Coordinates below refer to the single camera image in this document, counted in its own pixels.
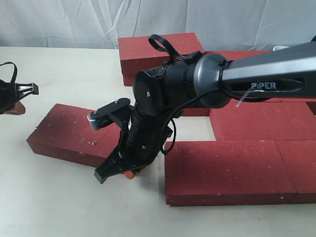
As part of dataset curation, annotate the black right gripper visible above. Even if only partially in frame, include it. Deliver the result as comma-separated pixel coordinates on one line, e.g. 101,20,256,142
94,106,176,184

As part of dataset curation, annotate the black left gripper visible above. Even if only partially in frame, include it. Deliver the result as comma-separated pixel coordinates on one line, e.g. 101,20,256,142
0,80,39,116

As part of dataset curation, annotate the chipped red brick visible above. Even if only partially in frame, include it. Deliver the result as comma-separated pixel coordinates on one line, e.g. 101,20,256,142
171,100,211,118

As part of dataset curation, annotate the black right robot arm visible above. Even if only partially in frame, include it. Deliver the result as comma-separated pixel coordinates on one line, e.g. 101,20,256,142
88,35,316,183

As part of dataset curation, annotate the white wrinkled backdrop cloth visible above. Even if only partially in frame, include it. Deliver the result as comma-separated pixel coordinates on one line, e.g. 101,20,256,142
0,0,316,50

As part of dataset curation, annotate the white plastic tray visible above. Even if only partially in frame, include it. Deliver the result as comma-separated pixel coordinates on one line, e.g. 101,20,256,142
273,45,289,51

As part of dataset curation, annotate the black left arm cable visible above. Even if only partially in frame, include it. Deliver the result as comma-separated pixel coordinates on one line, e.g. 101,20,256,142
0,61,18,84

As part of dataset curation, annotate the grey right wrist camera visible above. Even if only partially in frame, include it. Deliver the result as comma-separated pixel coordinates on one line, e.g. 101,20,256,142
87,98,132,130

